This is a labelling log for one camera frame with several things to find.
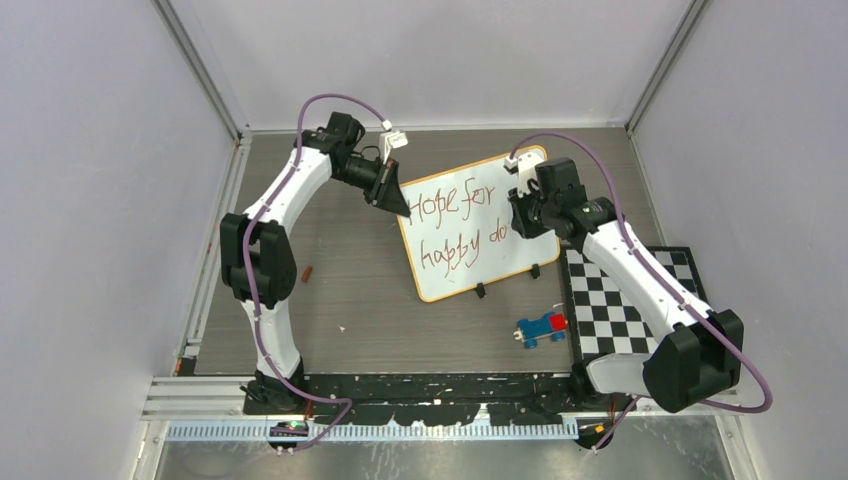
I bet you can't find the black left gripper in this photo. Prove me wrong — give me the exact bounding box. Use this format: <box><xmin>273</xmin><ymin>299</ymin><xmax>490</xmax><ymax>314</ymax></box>
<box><xmin>333</xmin><ymin>156</ymin><xmax>410</xmax><ymax>217</ymax></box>

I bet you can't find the yellow framed whiteboard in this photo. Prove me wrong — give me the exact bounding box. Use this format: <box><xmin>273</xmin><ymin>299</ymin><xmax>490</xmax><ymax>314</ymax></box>
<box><xmin>398</xmin><ymin>153</ymin><xmax>561</xmax><ymax>303</ymax></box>

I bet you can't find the brown marker cap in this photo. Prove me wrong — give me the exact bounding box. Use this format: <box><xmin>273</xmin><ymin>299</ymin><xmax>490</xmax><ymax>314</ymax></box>
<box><xmin>301</xmin><ymin>265</ymin><xmax>313</xmax><ymax>283</ymax></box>

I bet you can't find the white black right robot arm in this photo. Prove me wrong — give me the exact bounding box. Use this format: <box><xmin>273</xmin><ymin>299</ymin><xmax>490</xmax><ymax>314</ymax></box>
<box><xmin>504</xmin><ymin>153</ymin><xmax>744</xmax><ymax>413</ymax></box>

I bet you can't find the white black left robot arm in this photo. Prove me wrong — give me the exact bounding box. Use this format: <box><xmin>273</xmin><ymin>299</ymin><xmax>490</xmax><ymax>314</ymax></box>
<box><xmin>219</xmin><ymin>112</ymin><xmax>410</xmax><ymax>414</ymax></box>

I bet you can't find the metal whiteboard stand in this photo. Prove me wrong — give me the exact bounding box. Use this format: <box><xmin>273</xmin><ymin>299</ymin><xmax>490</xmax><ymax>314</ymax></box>
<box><xmin>472</xmin><ymin>263</ymin><xmax>541</xmax><ymax>299</ymax></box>

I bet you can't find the blue red toy car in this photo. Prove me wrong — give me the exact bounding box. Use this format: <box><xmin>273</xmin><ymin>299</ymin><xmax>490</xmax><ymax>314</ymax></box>
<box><xmin>513</xmin><ymin>312</ymin><xmax>569</xmax><ymax>349</ymax></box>

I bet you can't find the black white checkerboard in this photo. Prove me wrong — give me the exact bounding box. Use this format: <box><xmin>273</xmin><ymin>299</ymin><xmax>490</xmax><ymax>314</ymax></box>
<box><xmin>558</xmin><ymin>246</ymin><xmax>733</xmax><ymax>372</ymax></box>

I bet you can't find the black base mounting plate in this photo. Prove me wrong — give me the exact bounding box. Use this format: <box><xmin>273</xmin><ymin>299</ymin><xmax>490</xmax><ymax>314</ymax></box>
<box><xmin>241</xmin><ymin>373</ymin><xmax>630</xmax><ymax>426</ymax></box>

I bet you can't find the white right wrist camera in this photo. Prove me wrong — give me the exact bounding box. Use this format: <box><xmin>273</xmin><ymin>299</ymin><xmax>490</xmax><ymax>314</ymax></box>
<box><xmin>504</xmin><ymin>149</ymin><xmax>547</xmax><ymax>197</ymax></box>

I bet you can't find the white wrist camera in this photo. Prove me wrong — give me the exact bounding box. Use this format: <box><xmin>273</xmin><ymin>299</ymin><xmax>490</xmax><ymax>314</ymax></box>
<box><xmin>504</xmin><ymin>149</ymin><xmax>547</xmax><ymax>197</ymax></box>
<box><xmin>378</xmin><ymin>119</ymin><xmax>408</xmax><ymax>163</ymax></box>

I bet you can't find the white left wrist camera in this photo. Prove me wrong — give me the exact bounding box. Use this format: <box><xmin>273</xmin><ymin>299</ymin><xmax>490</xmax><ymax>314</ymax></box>
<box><xmin>378</xmin><ymin>119</ymin><xmax>408</xmax><ymax>163</ymax></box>

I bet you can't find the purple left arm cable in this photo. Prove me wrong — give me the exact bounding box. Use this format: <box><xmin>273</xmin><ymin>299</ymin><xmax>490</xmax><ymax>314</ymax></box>
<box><xmin>241</xmin><ymin>93</ymin><xmax>393</xmax><ymax>452</ymax></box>

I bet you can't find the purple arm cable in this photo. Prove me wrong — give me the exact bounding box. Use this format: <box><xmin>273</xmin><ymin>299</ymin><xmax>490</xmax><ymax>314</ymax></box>
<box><xmin>241</xmin><ymin>93</ymin><xmax>393</xmax><ymax>452</ymax></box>
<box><xmin>504</xmin><ymin>131</ymin><xmax>774</xmax><ymax>452</ymax></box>

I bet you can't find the aluminium front frame rail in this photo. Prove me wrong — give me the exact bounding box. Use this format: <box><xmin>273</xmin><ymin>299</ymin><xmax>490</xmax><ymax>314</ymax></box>
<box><xmin>140</xmin><ymin>377</ymin><xmax>745</xmax><ymax>444</ymax></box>

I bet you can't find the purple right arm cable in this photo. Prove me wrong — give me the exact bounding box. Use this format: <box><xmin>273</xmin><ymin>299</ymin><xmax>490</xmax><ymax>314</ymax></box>
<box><xmin>504</xmin><ymin>131</ymin><xmax>774</xmax><ymax>452</ymax></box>

